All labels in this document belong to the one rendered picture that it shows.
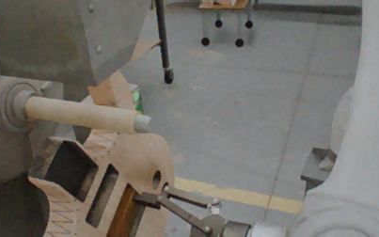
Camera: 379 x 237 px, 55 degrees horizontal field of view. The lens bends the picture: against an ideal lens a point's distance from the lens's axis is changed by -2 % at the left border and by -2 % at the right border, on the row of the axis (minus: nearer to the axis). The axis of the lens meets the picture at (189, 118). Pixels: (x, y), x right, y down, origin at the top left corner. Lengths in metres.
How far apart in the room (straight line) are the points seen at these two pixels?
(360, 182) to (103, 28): 0.29
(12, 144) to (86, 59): 0.37
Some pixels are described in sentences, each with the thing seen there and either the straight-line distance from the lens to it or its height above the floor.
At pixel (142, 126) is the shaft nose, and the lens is 0.48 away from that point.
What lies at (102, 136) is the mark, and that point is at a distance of 0.57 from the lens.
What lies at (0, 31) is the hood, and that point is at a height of 1.43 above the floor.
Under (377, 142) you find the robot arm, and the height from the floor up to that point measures 1.26.
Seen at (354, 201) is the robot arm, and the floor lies 1.24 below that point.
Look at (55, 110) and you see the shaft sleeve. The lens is 0.55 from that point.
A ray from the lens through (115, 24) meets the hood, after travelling 0.30.
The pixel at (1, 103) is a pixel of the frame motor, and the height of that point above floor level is 1.27.
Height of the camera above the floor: 1.50
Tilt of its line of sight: 31 degrees down
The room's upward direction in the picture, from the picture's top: 5 degrees counter-clockwise
